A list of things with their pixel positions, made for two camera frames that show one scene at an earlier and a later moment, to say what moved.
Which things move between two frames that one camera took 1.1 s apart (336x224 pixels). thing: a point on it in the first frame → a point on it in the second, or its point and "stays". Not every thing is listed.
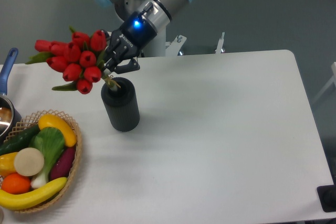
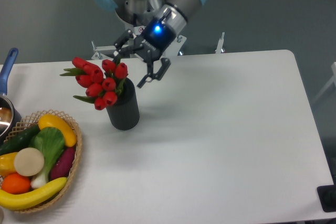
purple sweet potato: x=62 y=167 stays
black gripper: x=126 y=41 → x=151 y=43
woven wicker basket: x=32 y=120 stays
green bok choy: x=50 y=141 stays
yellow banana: x=14 y=201 stays
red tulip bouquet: x=81 y=59 → x=101 y=84
